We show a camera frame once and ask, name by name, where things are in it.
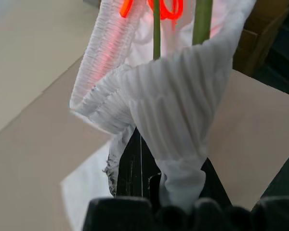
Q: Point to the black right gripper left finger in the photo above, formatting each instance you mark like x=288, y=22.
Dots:
x=132, y=168

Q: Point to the brown cardboard box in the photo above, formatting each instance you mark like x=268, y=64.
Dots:
x=255, y=41

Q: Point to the white garment with elastic waistband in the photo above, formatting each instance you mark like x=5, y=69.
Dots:
x=171, y=96

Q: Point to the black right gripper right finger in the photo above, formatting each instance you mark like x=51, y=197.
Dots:
x=213, y=185

